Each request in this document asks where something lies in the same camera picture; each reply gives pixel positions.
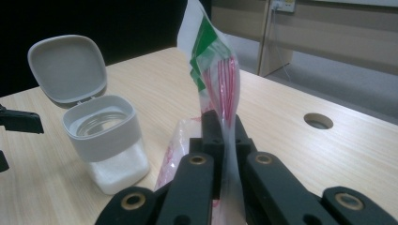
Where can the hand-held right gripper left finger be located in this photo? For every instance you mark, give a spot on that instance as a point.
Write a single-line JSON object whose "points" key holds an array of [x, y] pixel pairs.
{"points": [[191, 187]]}

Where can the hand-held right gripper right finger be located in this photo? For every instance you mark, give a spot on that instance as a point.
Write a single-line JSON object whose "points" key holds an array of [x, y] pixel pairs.
{"points": [[275, 193]]}

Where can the clear jar with white lid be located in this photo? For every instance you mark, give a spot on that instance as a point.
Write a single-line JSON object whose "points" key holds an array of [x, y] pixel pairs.
{"points": [[103, 140]]}

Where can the pink and white sugar bag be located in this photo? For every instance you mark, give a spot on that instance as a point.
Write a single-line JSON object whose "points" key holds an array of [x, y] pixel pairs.
{"points": [[216, 62]]}

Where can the beige wooden desk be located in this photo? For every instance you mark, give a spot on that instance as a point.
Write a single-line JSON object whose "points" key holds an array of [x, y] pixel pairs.
{"points": [[338, 34]]}

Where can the white wall socket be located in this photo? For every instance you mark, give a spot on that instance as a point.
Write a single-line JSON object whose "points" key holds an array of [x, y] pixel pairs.
{"points": [[283, 4]]}

